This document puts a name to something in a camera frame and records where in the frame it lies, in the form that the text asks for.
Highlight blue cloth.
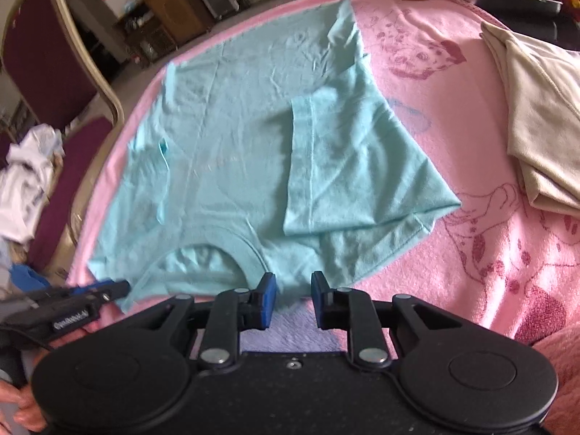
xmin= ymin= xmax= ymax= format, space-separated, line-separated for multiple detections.
xmin=9 ymin=263 xmax=61 ymax=291

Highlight brown wooden cabinet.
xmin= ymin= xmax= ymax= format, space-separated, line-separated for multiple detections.
xmin=144 ymin=0 xmax=215 ymax=47

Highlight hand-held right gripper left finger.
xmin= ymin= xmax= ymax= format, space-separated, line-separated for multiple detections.
xmin=149 ymin=272 xmax=277 ymax=369

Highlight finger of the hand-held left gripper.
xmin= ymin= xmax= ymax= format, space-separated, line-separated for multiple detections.
xmin=67 ymin=279 xmax=132 ymax=302

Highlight black tray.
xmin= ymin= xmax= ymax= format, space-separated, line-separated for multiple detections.
xmin=457 ymin=0 xmax=565 ymax=20

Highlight light blue t-shirt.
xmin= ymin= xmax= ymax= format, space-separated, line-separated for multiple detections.
xmin=86 ymin=0 xmax=463 ymax=315

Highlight white clothes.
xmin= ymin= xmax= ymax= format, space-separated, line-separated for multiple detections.
xmin=0 ymin=124 xmax=67 ymax=244

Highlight beige garment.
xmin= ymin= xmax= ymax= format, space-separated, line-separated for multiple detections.
xmin=480 ymin=20 xmax=580 ymax=215

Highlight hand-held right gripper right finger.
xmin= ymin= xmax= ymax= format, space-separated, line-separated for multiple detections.
xmin=311 ymin=271 xmax=455 ymax=369

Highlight pink printed blanket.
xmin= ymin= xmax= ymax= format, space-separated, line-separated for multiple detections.
xmin=66 ymin=0 xmax=580 ymax=347

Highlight dark wire crate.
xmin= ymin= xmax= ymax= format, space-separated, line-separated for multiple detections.
xmin=121 ymin=13 xmax=178 ymax=67

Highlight person's left hand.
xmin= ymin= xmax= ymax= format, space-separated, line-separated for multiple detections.
xmin=0 ymin=328 xmax=90 ymax=434

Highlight maroon chair with gold frame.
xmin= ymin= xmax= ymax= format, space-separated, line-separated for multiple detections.
xmin=0 ymin=0 xmax=126 ymax=277

